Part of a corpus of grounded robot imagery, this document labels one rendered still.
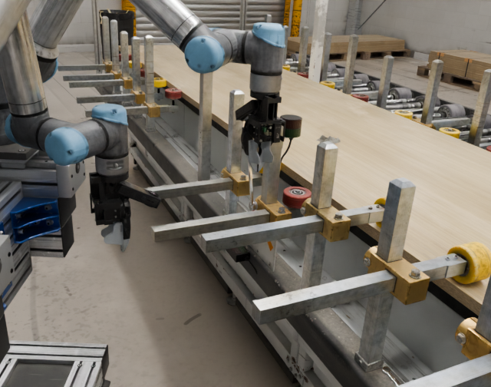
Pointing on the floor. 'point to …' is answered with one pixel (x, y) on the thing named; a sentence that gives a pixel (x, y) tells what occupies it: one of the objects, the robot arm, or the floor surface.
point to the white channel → (317, 40)
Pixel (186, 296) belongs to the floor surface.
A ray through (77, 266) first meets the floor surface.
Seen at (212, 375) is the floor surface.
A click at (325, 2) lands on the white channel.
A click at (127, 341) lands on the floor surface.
